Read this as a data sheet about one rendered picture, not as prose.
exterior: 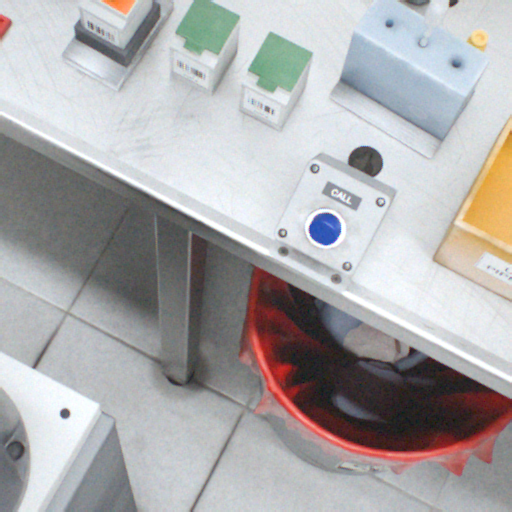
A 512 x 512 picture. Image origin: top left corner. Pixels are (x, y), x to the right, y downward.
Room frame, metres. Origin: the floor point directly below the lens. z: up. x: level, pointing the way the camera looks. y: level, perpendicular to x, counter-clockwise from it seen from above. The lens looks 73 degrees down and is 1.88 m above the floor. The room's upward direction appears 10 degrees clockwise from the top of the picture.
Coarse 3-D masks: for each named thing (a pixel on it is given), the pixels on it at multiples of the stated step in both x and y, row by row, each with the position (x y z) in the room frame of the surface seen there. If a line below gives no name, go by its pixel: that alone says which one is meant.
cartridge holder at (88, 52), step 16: (160, 0) 0.51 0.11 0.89; (160, 16) 0.50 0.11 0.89; (80, 32) 0.46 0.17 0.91; (144, 32) 0.47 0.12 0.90; (80, 48) 0.45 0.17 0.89; (96, 48) 0.46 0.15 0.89; (112, 48) 0.45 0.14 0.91; (128, 48) 0.45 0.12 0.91; (144, 48) 0.47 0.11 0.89; (80, 64) 0.44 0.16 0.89; (96, 64) 0.44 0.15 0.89; (112, 64) 0.45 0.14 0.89; (128, 64) 0.45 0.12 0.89; (112, 80) 0.43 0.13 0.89
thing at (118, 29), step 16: (96, 0) 0.47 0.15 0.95; (112, 0) 0.48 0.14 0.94; (128, 0) 0.47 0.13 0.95; (144, 0) 0.48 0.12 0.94; (80, 16) 0.46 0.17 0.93; (96, 16) 0.46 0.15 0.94; (112, 16) 0.46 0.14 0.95; (128, 16) 0.46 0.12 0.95; (144, 16) 0.48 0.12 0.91; (96, 32) 0.46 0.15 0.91; (112, 32) 0.45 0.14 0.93; (128, 32) 0.46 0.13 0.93
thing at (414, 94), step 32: (384, 0) 0.50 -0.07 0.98; (384, 32) 0.47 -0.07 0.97; (416, 32) 0.48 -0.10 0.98; (448, 32) 0.48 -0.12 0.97; (352, 64) 0.47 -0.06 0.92; (384, 64) 0.46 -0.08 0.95; (416, 64) 0.45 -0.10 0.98; (448, 64) 0.46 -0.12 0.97; (480, 64) 0.46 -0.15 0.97; (352, 96) 0.46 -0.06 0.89; (384, 96) 0.46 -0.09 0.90; (416, 96) 0.45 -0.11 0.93; (448, 96) 0.44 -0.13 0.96; (384, 128) 0.44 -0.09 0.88; (416, 128) 0.44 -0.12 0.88; (448, 128) 0.43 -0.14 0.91
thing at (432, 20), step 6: (432, 0) 0.47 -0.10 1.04; (438, 0) 0.47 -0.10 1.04; (444, 0) 0.47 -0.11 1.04; (432, 6) 0.47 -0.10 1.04; (438, 6) 0.47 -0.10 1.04; (444, 6) 0.47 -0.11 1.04; (426, 12) 0.47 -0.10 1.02; (432, 12) 0.47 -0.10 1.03; (438, 12) 0.46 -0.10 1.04; (444, 12) 0.47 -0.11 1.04; (426, 18) 0.47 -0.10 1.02; (432, 18) 0.46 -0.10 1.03; (438, 18) 0.46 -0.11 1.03; (444, 18) 0.47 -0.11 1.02; (432, 24) 0.46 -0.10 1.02; (438, 24) 0.47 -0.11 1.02
